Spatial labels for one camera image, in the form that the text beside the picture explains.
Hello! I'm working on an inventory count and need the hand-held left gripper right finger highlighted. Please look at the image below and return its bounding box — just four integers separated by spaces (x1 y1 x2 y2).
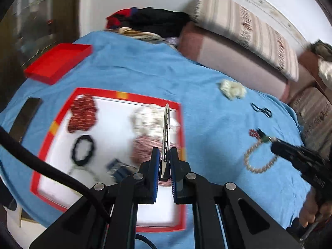
169 147 302 249

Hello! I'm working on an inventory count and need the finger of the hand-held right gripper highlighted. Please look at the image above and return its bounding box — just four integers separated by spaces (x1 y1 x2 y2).
270 139 299 162

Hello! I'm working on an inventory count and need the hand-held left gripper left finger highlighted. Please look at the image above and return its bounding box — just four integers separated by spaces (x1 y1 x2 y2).
28 147 160 249

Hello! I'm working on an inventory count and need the beige bead bracelet with tassel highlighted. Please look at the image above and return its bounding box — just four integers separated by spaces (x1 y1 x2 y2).
243 128 278 174

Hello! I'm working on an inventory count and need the red plaid scrunchie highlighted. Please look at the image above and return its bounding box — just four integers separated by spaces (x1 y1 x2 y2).
129 134 182 187

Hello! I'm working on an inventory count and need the silver metal hair clip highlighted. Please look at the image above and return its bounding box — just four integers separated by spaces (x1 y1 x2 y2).
159 103 172 182

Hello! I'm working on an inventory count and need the red and white box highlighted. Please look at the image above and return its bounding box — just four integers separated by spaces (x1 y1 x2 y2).
30 87 188 232

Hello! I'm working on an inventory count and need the white cherry print scrunchie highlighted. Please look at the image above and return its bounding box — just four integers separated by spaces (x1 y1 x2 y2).
130 104 181 137

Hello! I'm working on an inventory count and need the black wavy hair ring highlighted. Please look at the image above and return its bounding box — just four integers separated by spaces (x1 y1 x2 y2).
72 134 95 167

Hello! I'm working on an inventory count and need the red polka dot scrunchie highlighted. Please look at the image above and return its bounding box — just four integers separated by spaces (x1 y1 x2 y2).
66 95 99 134

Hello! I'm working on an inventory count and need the person's right hand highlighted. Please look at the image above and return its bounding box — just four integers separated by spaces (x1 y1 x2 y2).
298 188 323 227

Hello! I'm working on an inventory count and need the cream satin scrunchie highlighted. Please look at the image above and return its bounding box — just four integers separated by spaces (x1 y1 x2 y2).
217 79 247 100

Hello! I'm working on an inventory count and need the olive and white cloth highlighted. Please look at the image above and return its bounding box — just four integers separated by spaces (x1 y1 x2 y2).
307 40 332 89

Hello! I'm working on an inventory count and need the blue blanket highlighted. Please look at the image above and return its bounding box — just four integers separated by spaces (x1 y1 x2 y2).
0 30 313 249

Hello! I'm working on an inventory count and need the pink sofa bolster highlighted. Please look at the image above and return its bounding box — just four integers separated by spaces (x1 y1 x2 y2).
178 22 318 107

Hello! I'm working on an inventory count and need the dark brown flat case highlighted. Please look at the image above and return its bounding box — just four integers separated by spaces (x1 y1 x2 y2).
9 96 43 144

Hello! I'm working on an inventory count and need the gold patterned scarf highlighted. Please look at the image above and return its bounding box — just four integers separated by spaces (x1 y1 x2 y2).
118 26 166 40

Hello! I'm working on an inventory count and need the red box lid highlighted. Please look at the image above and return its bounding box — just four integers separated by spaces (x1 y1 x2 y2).
23 43 93 85

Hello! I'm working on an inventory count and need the dark clothes pile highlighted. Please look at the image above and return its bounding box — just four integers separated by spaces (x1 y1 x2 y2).
105 6 192 38

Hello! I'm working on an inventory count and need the glass door cabinet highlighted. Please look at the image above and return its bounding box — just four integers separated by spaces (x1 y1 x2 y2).
5 0 81 63

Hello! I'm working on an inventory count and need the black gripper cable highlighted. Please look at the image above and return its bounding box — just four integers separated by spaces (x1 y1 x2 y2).
0 127 166 249

